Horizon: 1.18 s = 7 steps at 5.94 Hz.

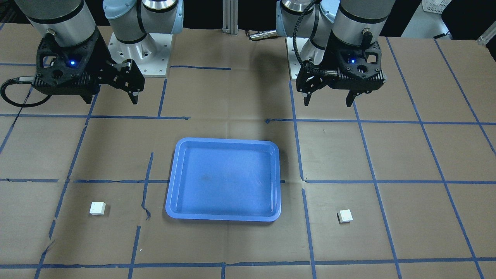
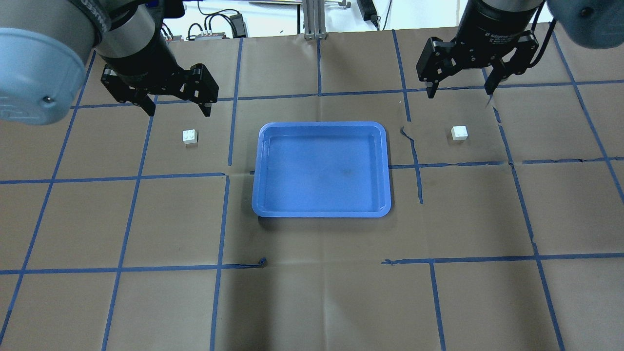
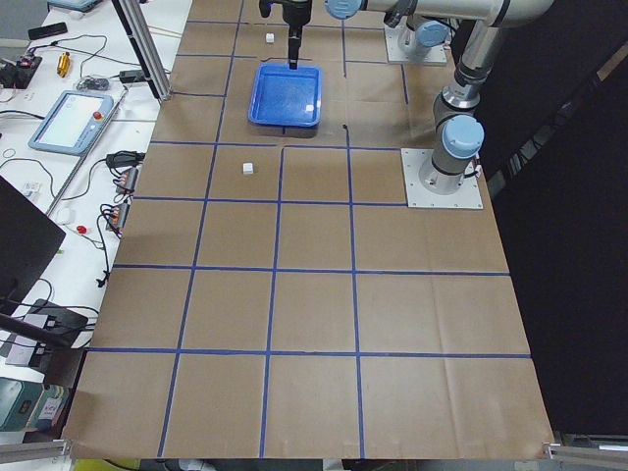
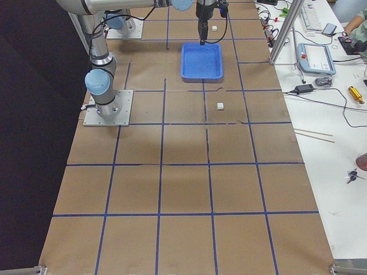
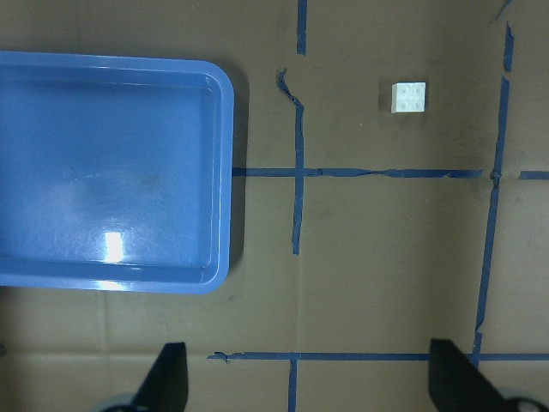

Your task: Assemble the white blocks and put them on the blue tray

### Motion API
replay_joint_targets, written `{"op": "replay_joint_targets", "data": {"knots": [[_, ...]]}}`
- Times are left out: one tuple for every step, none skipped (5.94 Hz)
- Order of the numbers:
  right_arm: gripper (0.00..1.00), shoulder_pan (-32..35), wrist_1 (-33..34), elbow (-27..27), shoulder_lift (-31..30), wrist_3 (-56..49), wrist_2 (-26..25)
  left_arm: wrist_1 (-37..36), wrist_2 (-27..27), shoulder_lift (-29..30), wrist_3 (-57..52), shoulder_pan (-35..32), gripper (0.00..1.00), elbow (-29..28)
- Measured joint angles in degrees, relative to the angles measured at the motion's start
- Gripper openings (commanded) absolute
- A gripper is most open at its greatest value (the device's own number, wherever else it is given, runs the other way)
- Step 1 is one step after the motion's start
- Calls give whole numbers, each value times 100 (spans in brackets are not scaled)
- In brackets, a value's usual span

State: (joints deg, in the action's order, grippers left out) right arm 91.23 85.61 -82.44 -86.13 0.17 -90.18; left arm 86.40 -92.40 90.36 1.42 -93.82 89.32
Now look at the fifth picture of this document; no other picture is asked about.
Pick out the white block right side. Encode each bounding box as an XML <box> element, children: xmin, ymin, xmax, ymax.
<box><xmin>390</xmin><ymin>82</ymin><xmax>427</xmax><ymax>114</ymax></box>

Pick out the blue plastic tray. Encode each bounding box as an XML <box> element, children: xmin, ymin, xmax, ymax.
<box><xmin>1</xmin><ymin>51</ymin><xmax>235</xmax><ymax>294</ymax></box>

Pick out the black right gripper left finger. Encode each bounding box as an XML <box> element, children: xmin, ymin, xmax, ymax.
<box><xmin>130</xmin><ymin>342</ymin><xmax>189</xmax><ymax>412</ymax></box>

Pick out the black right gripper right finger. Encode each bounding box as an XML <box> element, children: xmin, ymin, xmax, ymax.
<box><xmin>429</xmin><ymin>339</ymin><xmax>516</xmax><ymax>412</ymax></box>

